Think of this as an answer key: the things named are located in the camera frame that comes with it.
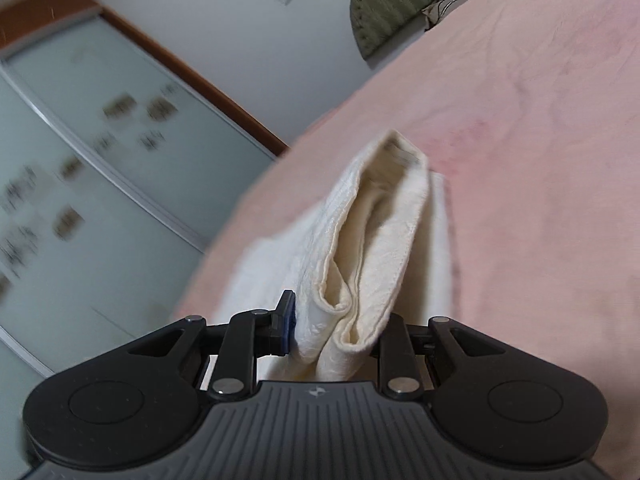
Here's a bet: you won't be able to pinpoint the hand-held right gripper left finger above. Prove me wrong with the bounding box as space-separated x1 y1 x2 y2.
126 289 299 402

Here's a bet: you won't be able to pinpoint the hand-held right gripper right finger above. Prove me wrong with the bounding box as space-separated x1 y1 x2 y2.
377 311 507 402

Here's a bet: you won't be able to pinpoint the brown patterned cloth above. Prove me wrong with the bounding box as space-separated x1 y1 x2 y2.
421 0 468 31

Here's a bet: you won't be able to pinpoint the frosted glass wardrobe door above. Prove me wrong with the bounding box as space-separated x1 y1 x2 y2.
0 12 278 480

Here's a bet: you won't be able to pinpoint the brown wooden door frame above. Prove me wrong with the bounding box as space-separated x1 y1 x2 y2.
0 0 291 157

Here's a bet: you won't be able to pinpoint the pink bed blanket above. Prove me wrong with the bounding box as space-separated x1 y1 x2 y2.
172 0 640 466

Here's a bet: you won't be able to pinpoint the white patterned pants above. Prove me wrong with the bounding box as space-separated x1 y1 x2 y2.
210 129 459 384

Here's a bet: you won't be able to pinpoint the green padded headboard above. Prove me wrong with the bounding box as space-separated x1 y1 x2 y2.
348 0 526 57

